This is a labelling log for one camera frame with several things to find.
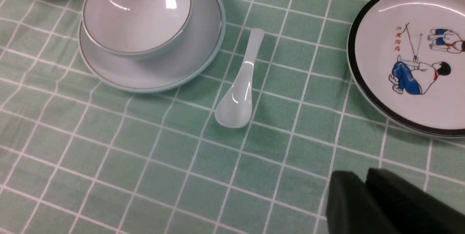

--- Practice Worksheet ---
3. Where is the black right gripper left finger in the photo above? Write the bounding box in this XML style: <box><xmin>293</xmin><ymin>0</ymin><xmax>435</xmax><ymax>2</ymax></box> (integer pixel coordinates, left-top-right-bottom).
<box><xmin>325</xmin><ymin>171</ymin><xmax>399</xmax><ymax>234</ymax></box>

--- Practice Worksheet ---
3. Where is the green checkered tablecloth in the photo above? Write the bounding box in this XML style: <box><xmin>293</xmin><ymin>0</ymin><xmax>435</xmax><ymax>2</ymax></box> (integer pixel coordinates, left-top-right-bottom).
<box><xmin>0</xmin><ymin>0</ymin><xmax>464</xmax><ymax>234</ymax></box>

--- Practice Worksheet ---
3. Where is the pale blue round plate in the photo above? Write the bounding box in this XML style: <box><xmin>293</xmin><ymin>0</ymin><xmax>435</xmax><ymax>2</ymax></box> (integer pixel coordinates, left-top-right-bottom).
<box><xmin>79</xmin><ymin>0</ymin><xmax>226</xmax><ymax>93</ymax></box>

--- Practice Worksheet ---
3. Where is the white plate cartoon print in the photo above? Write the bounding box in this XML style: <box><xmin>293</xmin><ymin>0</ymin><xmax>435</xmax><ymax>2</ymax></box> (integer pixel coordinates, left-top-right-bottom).
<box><xmin>347</xmin><ymin>0</ymin><xmax>465</xmax><ymax>138</ymax></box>

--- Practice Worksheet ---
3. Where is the pale blue shallow bowl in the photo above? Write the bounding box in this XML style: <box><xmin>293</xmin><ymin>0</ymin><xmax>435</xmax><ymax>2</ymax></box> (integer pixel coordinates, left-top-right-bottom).
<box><xmin>82</xmin><ymin>0</ymin><xmax>193</xmax><ymax>59</ymax></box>

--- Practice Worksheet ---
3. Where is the plain white ceramic spoon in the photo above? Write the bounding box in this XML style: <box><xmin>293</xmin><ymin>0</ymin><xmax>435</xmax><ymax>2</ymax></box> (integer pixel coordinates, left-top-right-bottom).
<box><xmin>215</xmin><ymin>28</ymin><xmax>265</xmax><ymax>129</ymax></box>

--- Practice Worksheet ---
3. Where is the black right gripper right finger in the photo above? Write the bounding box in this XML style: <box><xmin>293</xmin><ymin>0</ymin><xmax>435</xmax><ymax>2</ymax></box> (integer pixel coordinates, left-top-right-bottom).
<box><xmin>365</xmin><ymin>168</ymin><xmax>465</xmax><ymax>234</ymax></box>

